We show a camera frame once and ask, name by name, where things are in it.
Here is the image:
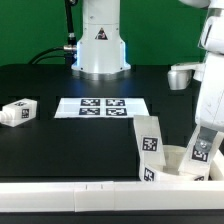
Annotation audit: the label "white paper marker sheet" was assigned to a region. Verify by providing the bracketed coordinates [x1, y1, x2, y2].
[54, 98, 149, 119]

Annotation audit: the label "white front fence rail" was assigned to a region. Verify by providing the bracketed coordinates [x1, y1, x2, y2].
[0, 181, 224, 212]

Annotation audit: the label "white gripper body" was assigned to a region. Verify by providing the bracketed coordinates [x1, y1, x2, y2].
[168, 0, 224, 132]

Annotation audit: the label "white right fence rail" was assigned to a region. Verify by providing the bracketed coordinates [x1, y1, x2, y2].
[210, 151, 224, 181]

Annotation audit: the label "white fence rail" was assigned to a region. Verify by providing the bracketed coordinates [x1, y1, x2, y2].
[210, 151, 224, 181]
[0, 181, 224, 212]

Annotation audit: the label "black cable pole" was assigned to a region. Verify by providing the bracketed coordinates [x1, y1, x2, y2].
[64, 0, 78, 64]

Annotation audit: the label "black floor cables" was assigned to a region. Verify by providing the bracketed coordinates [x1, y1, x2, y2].
[28, 46, 73, 65]

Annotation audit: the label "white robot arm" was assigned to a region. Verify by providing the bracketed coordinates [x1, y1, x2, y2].
[72, 0, 224, 159]

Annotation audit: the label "white round stool seat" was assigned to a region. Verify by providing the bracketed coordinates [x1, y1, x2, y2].
[139, 145, 213, 182]

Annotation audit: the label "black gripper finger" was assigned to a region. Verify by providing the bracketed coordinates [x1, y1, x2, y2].
[193, 126, 217, 163]

